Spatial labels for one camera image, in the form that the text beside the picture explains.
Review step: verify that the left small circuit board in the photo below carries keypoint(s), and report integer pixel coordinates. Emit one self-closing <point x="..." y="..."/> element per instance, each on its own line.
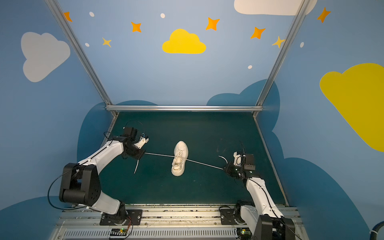
<point x="118" y="234"/>

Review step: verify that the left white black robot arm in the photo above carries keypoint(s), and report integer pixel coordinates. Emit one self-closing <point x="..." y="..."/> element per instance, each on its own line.
<point x="81" y="182"/>

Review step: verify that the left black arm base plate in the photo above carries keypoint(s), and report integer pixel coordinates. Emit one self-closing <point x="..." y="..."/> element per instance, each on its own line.
<point x="125" y="218"/>

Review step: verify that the right small circuit board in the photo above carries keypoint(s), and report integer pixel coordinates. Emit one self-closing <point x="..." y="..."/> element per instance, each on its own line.
<point x="243" y="234"/>

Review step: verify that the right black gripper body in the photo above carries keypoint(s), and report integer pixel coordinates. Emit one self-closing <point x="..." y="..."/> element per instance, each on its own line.
<point x="230" y="169"/>

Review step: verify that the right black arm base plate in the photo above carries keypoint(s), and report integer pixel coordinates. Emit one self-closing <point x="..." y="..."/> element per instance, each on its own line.
<point x="239" y="216"/>

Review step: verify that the white shoelace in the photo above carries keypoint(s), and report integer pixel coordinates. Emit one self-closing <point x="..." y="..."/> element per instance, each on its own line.
<point x="198" y="162"/>

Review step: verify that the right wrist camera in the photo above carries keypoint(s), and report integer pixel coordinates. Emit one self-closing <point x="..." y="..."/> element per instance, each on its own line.
<point x="244" y="161"/>

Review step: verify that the aluminium frame post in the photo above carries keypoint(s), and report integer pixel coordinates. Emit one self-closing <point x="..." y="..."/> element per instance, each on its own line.
<point x="284" y="49"/>
<point x="59" y="15"/>

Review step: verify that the rear aluminium frame bar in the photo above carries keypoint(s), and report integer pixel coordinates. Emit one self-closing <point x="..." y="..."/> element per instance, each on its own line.
<point x="143" y="108"/>

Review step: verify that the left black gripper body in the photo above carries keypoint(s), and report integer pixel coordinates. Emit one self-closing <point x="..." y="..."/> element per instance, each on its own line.
<point x="139" y="152"/>

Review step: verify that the small circuit board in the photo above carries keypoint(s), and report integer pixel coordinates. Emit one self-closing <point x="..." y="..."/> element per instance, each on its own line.
<point x="243" y="234"/>
<point x="118" y="234"/>

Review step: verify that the front aluminium rail base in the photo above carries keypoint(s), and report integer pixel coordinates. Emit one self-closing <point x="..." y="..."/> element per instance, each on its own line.
<point x="159" y="222"/>

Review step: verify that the left aluminium frame post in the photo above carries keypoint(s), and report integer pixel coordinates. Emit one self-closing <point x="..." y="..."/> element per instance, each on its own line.
<point x="59" y="15"/>

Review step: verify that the right aluminium frame post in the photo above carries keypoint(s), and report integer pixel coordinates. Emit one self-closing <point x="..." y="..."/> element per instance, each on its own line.
<point x="284" y="49"/>

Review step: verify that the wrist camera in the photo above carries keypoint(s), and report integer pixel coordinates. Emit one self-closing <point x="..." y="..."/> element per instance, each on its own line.
<point x="133" y="135"/>
<point x="244" y="161"/>

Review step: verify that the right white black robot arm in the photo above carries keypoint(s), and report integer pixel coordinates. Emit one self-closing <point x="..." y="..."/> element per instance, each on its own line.
<point x="263" y="218"/>

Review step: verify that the white knit sneaker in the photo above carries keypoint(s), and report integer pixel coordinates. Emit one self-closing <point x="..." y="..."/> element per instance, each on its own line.
<point x="181" y="153"/>

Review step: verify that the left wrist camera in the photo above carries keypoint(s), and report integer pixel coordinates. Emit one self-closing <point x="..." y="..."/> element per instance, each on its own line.
<point x="133" y="135"/>

